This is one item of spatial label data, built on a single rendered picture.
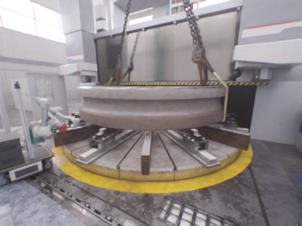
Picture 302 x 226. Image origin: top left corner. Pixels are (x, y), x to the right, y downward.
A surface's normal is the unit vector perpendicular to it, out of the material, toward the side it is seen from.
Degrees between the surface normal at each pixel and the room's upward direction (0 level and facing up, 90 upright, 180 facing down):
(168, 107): 90
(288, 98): 90
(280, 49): 90
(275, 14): 90
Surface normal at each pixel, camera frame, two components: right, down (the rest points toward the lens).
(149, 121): -0.02, 0.21
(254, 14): -0.47, 0.18
